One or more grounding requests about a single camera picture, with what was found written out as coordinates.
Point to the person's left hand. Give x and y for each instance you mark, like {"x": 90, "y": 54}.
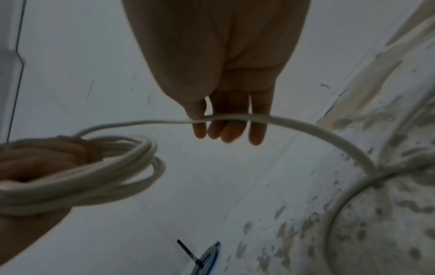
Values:
{"x": 44, "y": 153}

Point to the person's right hand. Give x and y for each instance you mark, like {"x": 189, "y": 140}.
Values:
{"x": 217, "y": 48}

